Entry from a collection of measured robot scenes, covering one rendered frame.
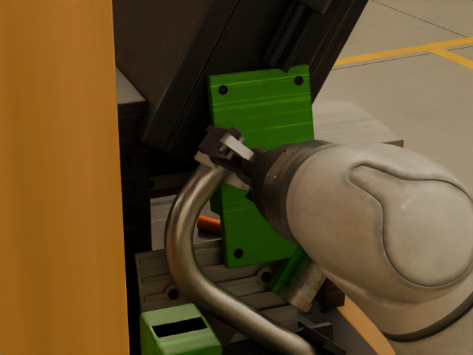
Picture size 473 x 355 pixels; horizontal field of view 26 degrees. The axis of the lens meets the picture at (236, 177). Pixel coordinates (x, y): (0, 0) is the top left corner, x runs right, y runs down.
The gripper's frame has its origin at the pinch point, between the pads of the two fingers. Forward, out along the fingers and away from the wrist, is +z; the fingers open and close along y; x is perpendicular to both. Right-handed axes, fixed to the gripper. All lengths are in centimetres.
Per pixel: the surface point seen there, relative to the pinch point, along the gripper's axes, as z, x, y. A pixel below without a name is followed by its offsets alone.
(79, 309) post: -64, 15, 24
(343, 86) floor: 352, -106, -148
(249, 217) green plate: 4.5, 2.6, -7.3
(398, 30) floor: 428, -172, -186
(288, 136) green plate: 4.5, -7.0, -5.4
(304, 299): 0.7, 6.1, -16.6
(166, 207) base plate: 59, 5, -17
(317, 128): 23.4, -13.6, -15.2
